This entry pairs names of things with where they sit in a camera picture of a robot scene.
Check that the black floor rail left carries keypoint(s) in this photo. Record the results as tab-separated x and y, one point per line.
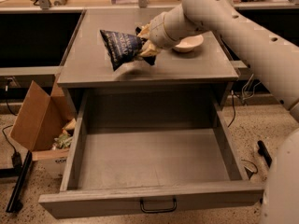
14	204

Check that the black drawer handle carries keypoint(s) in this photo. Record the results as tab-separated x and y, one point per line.
158	206

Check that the snack packets in box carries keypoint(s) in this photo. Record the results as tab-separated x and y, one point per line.
64	139

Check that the open grey top drawer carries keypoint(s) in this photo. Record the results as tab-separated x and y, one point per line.
118	159

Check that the grey cabinet with counter top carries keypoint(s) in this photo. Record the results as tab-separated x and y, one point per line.
177	83

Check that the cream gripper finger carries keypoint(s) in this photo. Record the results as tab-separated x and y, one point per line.
145	32
149	49

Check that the black power adapter with cable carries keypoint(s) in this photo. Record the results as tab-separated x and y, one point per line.
16	156

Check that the brown cardboard box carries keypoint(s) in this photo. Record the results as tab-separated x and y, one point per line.
40	121

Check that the blue chip bag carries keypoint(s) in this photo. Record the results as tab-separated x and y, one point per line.
125	48

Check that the black floor rail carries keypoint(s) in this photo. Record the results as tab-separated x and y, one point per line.
262	150
14	204

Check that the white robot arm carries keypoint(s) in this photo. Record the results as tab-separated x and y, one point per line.
274	61

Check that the black floor rail right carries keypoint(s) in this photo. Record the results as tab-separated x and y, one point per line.
262	150

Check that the white paper bowl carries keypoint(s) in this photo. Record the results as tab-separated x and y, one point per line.
189	43

